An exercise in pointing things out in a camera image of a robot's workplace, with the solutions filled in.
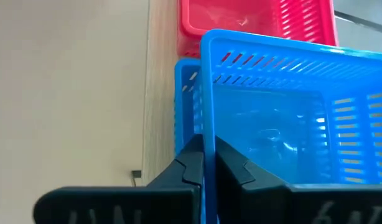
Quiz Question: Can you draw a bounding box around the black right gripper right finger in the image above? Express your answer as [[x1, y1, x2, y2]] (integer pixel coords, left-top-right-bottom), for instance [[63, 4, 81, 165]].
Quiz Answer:
[[214, 136, 382, 224]]

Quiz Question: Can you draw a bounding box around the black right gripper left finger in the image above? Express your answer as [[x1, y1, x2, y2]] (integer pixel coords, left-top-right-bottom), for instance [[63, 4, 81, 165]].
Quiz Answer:
[[33, 133, 205, 224]]

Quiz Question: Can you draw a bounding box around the red plastic slotted basket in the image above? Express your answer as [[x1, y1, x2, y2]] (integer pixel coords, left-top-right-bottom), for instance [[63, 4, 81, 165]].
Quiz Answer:
[[177, 0, 340, 59]]

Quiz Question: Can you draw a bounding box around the blue plastic slotted basket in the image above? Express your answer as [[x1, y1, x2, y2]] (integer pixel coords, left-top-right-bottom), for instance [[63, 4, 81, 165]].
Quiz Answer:
[[199, 29, 382, 224], [174, 58, 205, 156]]

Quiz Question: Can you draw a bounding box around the black table edge rail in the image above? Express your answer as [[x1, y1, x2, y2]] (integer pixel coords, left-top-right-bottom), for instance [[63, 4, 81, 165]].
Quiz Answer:
[[333, 10, 382, 35]]

